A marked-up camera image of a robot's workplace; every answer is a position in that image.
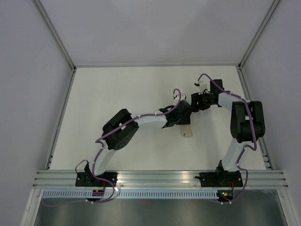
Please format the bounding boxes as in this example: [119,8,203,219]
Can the beige cloth napkin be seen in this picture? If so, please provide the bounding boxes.
[180,124,193,138]

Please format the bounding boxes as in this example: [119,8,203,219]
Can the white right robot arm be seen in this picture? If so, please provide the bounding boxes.
[191,79,265,187]

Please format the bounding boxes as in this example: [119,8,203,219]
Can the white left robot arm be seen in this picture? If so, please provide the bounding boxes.
[84,100,192,186]

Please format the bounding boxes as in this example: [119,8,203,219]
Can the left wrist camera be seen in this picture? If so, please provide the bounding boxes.
[174,94,186,103]

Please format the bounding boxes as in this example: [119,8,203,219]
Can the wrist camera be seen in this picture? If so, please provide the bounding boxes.
[174,94,186,103]
[194,80,208,95]

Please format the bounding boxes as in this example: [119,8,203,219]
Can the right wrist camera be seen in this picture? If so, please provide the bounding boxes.
[194,80,208,95]

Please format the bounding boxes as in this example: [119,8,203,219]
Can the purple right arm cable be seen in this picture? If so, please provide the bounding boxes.
[198,73,257,205]

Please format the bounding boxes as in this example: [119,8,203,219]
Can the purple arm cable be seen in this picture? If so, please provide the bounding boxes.
[93,88,182,204]
[198,73,257,205]

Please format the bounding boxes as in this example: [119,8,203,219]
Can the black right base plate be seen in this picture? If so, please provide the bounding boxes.
[194,171,243,187]

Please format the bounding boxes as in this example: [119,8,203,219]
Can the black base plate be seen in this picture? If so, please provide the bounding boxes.
[75,172,118,187]
[194,171,243,187]

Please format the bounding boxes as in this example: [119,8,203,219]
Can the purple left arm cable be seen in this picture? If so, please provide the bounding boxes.
[93,88,182,204]

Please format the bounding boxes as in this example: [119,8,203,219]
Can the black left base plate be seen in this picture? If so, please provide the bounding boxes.
[75,172,118,187]

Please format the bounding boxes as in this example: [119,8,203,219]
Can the white slotted cable duct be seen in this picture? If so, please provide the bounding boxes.
[42,189,218,199]

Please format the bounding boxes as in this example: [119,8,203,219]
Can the right aluminium frame post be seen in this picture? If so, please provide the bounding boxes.
[237,0,282,70]

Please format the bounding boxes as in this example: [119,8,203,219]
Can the aluminium frame post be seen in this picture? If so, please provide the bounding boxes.
[32,0,76,72]
[237,0,282,70]

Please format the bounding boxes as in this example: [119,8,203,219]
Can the left aluminium frame post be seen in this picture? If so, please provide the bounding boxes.
[32,0,76,72]

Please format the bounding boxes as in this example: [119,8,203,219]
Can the aluminium mounting rail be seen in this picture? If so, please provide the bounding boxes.
[32,170,288,189]

